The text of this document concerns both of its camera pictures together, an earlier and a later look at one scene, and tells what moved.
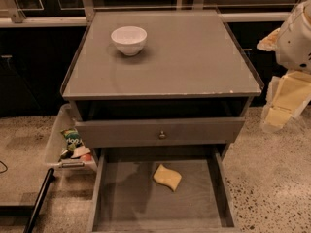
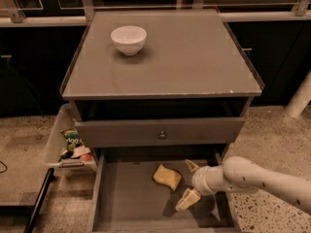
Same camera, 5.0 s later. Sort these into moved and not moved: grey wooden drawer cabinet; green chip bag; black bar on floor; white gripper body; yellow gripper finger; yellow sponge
Moved: yellow gripper finger; white gripper body
Not moved: grey wooden drawer cabinet; black bar on floor; green chip bag; yellow sponge
